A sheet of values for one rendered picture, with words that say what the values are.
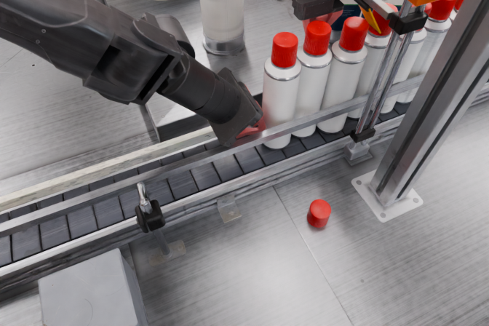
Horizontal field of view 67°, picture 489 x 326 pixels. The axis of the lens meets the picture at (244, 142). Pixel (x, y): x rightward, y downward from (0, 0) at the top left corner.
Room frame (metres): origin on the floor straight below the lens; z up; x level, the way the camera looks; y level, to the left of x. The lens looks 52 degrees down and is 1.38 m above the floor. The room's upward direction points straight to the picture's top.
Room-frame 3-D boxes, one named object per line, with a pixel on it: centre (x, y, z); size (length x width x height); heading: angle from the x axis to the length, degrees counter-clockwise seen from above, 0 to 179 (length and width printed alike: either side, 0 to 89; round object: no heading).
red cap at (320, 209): (0.27, -0.12, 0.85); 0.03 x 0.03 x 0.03
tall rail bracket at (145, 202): (0.23, 0.13, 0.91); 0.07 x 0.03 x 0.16; 24
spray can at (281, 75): (0.39, -0.05, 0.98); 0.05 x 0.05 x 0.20
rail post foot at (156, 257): (0.21, 0.12, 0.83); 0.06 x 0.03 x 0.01; 112
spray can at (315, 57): (0.42, -0.10, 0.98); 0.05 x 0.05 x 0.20
